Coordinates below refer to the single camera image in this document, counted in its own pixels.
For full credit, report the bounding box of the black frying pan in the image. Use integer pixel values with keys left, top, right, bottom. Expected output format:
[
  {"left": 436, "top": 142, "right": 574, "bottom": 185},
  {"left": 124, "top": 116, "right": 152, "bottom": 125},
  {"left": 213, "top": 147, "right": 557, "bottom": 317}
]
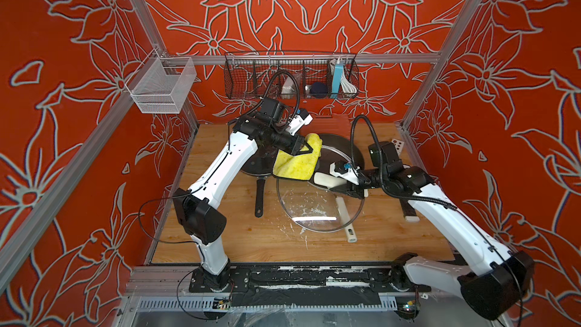
[{"left": 241, "top": 146, "right": 278, "bottom": 218}]

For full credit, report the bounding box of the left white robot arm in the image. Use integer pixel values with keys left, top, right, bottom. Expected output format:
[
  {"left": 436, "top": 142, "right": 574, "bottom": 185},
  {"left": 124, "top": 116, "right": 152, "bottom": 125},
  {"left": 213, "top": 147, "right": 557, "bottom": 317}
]
[{"left": 172, "top": 98, "right": 313, "bottom": 291}]

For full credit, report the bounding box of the glass lid with beige handle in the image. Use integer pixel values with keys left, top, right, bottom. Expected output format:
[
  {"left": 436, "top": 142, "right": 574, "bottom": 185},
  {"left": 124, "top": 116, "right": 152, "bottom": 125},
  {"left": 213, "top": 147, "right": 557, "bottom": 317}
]
[{"left": 277, "top": 146, "right": 365, "bottom": 234}]

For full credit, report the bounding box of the light blue box in basket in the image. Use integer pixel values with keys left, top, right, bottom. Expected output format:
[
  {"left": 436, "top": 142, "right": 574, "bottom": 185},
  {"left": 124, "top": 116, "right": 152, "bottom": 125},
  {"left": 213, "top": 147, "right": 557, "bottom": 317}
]
[{"left": 330, "top": 61, "right": 343, "bottom": 98}]

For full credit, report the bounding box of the black pot under beige lid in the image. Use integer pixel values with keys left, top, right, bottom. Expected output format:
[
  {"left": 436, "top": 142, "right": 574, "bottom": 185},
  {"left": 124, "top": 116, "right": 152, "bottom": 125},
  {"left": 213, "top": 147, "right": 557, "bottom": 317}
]
[{"left": 319, "top": 133, "right": 366, "bottom": 168}]

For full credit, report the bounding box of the white mesh wall basket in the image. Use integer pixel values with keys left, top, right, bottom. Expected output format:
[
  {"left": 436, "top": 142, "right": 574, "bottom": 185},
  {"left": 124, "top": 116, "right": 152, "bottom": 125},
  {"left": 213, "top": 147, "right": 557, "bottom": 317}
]
[{"left": 126, "top": 58, "right": 197, "bottom": 114}]

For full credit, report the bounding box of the white packet in basket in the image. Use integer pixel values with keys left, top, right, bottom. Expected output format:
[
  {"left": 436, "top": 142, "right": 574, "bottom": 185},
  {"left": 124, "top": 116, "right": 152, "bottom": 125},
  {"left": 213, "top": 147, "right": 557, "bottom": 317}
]
[{"left": 281, "top": 74, "right": 302, "bottom": 99}]

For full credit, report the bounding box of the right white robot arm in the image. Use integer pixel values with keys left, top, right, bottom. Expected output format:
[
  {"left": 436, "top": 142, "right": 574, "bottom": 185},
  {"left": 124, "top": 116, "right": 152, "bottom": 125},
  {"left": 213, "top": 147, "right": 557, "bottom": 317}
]
[{"left": 334, "top": 142, "right": 535, "bottom": 320}]

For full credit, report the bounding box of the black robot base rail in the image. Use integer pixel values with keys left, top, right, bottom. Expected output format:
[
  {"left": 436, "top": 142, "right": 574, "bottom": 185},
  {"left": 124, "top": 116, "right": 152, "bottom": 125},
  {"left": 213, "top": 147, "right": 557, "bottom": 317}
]
[{"left": 176, "top": 262, "right": 432, "bottom": 310}]

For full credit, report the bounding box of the black wire wall basket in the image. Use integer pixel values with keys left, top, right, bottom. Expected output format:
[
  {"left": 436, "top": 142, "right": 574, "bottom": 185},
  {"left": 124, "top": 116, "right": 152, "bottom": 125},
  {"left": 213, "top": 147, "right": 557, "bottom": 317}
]
[{"left": 223, "top": 51, "right": 360, "bottom": 100}]

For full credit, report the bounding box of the white cable bundle in basket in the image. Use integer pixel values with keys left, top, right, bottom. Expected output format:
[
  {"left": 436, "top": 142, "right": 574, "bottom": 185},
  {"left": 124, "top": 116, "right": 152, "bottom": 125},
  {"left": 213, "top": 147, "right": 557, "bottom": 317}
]
[{"left": 340, "top": 65, "right": 357, "bottom": 98}]

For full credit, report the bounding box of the dark blue round object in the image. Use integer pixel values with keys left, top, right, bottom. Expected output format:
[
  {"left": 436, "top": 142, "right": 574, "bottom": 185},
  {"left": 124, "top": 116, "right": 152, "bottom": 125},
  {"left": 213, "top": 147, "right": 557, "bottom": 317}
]
[{"left": 310, "top": 82, "right": 328, "bottom": 99}]

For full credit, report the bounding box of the black long-handled peeler tool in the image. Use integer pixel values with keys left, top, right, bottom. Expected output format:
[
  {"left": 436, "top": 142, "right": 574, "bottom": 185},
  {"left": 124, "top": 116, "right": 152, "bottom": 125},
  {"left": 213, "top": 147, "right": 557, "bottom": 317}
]
[{"left": 399, "top": 199, "right": 420, "bottom": 223}]

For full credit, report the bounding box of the white remote with buttons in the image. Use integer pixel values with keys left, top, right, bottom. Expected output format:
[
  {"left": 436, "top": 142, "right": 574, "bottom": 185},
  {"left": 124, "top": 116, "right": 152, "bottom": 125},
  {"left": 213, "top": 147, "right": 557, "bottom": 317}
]
[{"left": 391, "top": 139, "right": 404, "bottom": 155}]

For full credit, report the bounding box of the red plastic board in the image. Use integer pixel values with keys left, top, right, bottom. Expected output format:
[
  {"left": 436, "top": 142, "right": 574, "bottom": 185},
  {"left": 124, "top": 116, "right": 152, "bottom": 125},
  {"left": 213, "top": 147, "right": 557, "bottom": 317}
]
[{"left": 306, "top": 114, "right": 351, "bottom": 138}]

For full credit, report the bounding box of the yellow microfiber cloth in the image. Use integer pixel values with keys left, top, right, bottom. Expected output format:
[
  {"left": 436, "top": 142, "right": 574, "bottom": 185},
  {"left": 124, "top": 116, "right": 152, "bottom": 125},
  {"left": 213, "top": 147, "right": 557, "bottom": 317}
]
[{"left": 272, "top": 133, "right": 322, "bottom": 181}]

